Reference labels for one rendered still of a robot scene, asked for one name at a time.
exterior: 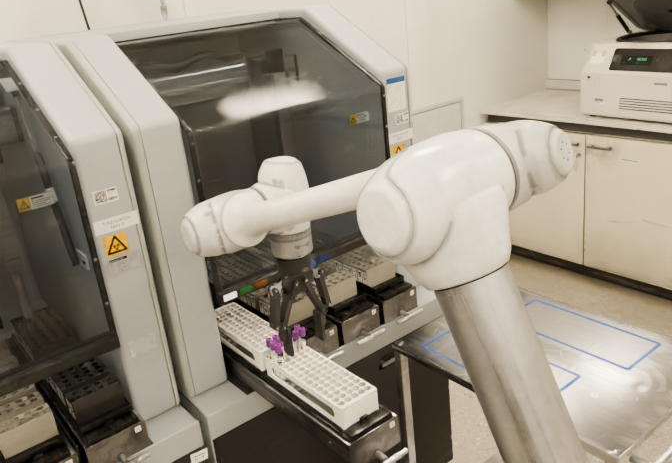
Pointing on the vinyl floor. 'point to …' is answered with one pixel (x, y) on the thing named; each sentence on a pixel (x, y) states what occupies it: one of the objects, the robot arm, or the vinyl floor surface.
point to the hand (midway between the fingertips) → (304, 336)
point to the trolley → (568, 375)
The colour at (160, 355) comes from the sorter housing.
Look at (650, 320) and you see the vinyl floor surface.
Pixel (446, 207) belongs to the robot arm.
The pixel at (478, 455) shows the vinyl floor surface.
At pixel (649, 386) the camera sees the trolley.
